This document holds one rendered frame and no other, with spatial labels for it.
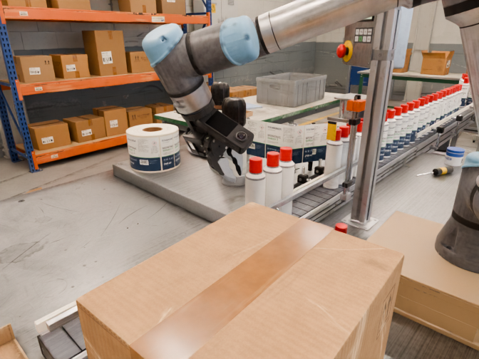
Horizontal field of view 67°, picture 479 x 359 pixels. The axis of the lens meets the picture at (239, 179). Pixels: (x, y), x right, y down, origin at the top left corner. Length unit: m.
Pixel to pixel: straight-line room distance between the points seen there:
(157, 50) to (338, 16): 0.33
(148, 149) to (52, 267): 0.56
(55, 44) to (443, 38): 7.03
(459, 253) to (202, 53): 0.64
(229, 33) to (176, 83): 0.13
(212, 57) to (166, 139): 0.78
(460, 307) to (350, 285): 0.42
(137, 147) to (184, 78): 0.76
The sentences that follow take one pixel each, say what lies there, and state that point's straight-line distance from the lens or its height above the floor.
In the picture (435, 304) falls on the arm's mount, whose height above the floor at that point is 0.89.
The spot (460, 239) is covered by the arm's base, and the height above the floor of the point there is 0.98.
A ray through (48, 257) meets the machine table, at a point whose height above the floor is 0.83.
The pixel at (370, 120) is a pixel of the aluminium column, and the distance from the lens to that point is 1.07.
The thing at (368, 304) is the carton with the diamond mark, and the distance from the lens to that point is 0.40.
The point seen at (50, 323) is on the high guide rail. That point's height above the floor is 0.96.
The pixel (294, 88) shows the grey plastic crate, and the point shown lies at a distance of 3.07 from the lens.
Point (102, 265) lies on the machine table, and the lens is 0.99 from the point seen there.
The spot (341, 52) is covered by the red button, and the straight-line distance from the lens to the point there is 1.14.
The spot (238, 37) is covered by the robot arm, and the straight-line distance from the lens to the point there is 0.62.
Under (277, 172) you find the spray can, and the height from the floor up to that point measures 1.04.
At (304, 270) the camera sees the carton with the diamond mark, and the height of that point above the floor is 1.12.
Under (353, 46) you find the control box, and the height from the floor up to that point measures 1.34.
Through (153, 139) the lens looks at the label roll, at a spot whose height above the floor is 1.01.
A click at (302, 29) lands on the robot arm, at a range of 0.73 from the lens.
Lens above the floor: 1.37
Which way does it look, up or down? 22 degrees down
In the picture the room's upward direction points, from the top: straight up
